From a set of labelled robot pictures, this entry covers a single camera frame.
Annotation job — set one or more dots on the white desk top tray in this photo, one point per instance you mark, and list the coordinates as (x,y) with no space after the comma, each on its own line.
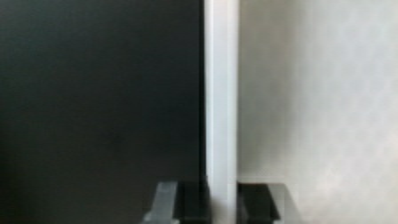
(302,107)

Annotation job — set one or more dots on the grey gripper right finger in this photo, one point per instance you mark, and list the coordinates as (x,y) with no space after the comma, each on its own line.
(256,208)

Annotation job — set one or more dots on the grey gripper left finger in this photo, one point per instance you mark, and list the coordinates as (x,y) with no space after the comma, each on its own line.
(180,204)

